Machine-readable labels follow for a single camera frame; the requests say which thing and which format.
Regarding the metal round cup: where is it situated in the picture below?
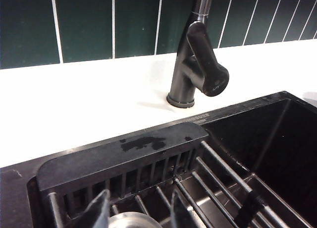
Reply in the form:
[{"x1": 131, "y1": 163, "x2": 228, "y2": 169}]
[{"x1": 107, "y1": 211, "x2": 161, "y2": 228}]

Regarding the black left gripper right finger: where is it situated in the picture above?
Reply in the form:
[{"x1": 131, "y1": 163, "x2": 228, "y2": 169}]
[{"x1": 170, "y1": 190, "x2": 199, "y2": 228}]

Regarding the black sink basin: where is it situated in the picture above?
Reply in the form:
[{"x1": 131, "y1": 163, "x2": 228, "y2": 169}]
[{"x1": 0, "y1": 90, "x2": 317, "y2": 228}]

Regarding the black sink drain rack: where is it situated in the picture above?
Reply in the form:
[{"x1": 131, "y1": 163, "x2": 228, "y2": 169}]
[{"x1": 36, "y1": 122, "x2": 313, "y2": 228}]

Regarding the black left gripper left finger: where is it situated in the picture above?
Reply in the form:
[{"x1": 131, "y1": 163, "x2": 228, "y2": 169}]
[{"x1": 89, "y1": 189, "x2": 111, "y2": 228}]

